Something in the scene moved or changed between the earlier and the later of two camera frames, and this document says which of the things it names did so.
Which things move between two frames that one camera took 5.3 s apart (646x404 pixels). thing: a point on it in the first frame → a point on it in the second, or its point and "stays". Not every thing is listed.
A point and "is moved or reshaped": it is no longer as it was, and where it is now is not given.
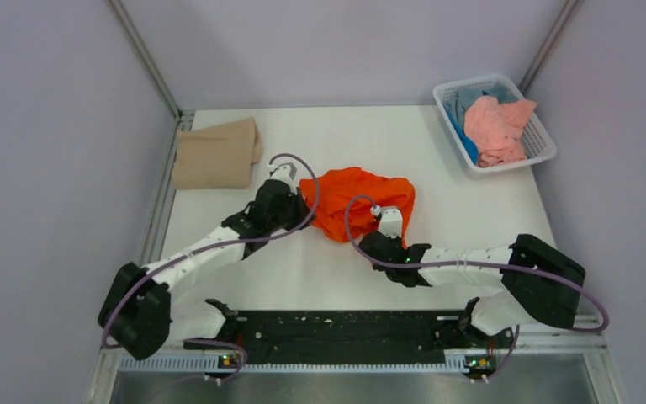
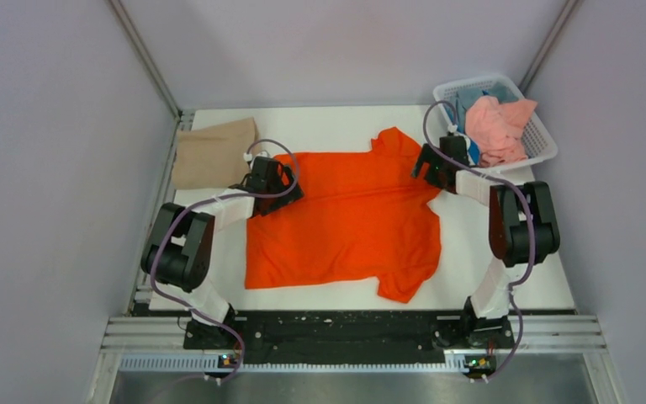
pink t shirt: x=495 y=129 stays
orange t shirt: x=337 y=186 is moved or reshaped
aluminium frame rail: x=106 y=373 stays
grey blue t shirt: x=457 y=102 stays
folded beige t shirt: x=217 y=156 stays
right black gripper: x=375 y=267 → x=429 y=156
